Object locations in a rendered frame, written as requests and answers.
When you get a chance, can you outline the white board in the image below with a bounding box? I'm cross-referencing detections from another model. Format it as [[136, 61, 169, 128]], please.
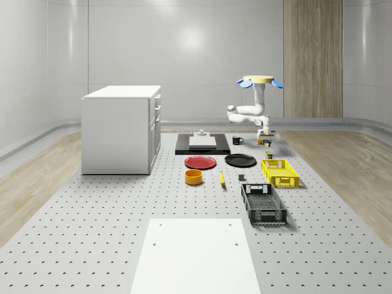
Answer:
[[129, 218, 262, 294]]

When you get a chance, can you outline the dark grey basket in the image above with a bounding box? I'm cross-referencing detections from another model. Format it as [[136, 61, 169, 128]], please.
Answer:
[[240, 183, 288, 226]]

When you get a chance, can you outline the yellow bowl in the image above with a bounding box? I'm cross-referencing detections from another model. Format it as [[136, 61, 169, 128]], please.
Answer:
[[184, 169, 204, 186]]

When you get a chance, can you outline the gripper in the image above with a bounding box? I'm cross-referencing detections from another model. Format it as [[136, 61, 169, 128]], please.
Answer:
[[256, 128, 276, 142]]

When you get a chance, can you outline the drone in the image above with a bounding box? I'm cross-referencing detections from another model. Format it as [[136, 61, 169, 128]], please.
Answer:
[[235, 74, 284, 90]]

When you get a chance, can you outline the yellow basket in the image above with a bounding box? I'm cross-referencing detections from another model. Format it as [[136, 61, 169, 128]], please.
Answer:
[[260, 159, 301, 188]]

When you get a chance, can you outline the black plate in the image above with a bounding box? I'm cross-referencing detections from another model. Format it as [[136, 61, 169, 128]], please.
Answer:
[[224, 153, 257, 168]]

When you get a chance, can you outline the red plate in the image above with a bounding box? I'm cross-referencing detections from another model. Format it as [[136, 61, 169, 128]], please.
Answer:
[[184, 155, 217, 170]]

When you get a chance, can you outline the black stove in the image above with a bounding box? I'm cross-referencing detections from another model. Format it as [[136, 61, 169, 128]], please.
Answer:
[[175, 129, 231, 156]]

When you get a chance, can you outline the white cabinet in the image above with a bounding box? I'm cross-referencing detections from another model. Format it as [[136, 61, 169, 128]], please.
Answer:
[[81, 85, 162, 176]]

